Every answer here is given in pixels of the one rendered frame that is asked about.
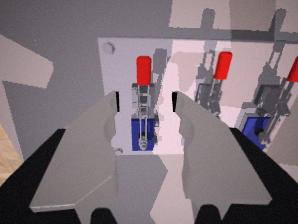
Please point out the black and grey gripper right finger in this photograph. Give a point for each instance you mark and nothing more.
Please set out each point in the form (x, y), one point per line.
(226, 169)

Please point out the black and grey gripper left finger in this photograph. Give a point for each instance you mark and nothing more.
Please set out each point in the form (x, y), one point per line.
(72, 173)

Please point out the white fixture plate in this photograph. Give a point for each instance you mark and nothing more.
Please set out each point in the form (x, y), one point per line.
(180, 64)

